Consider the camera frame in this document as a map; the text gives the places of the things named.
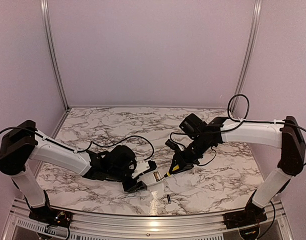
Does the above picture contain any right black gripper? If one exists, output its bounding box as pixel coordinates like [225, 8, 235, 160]
[169, 134, 213, 175]

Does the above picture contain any yellow handled screwdriver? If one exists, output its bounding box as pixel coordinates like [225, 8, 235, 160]
[160, 165, 180, 180]

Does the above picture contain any white remote control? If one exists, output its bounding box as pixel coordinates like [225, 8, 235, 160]
[141, 170, 164, 187]

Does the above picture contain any black battery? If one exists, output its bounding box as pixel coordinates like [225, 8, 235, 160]
[166, 194, 171, 204]

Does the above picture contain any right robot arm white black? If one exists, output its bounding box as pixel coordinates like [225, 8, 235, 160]
[166, 113, 306, 224]

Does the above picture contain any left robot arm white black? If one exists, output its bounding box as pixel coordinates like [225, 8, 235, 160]
[0, 120, 156, 223]

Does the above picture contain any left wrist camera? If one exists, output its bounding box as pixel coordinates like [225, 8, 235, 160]
[132, 160, 157, 179]

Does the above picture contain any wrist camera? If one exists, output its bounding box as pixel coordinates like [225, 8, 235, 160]
[165, 139, 182, 152]
[132, 160, 157, 179]

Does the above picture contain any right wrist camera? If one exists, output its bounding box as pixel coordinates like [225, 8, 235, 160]
[165, 139, 182, 152]

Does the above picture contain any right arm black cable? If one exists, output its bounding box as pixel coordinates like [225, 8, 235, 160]
[220, 94, 306, 166]

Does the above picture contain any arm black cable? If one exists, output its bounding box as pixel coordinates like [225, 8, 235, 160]
[220, 94, 306, 166]
[0, 126, 155, 161]

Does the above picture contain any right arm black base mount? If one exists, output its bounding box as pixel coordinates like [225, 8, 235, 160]
[223, 210, 267, 229]

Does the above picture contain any right aluminium frame post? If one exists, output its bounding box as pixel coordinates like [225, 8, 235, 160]
[231, 0, 263, 101]

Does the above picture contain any aluminium frame post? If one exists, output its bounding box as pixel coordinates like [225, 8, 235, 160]
[231, 0, 263, 101]
[40, 0, 70, 112]

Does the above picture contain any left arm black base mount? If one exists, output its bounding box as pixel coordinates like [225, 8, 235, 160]
[29, 209, 73, 228]

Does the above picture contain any front aluminium rail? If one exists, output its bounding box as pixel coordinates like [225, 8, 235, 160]
[7, 199, 293, 240]

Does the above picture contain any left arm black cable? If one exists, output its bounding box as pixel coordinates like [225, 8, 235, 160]
[0, 126, 155, 161]

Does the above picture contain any left aluminium frame post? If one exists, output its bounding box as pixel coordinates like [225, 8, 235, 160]
[40, 0, 70, 112]

